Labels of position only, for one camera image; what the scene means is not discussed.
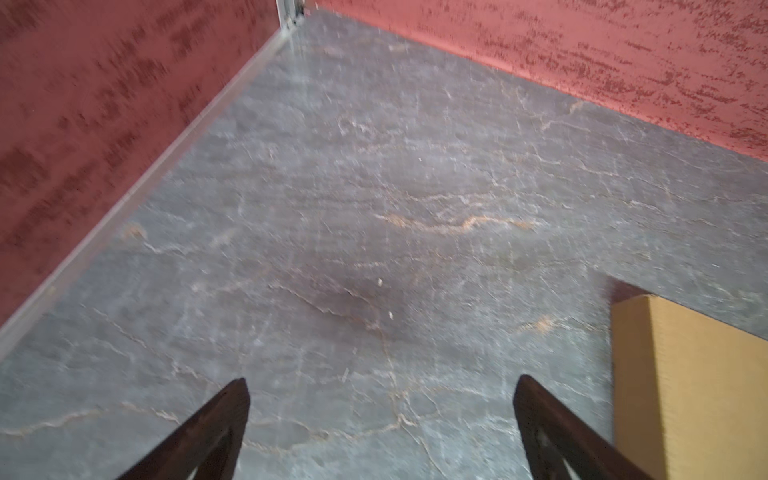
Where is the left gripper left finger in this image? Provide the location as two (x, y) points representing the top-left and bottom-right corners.
(120, 378), (251, 479)

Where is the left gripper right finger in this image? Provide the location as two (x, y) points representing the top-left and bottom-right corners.
(513, 374), (657, 479)

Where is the left aluminium corner post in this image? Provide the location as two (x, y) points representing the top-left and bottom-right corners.
(276, 0), (306, 30)

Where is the brown cardboard box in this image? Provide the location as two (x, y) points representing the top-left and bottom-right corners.
(611, 295), (767, 479)

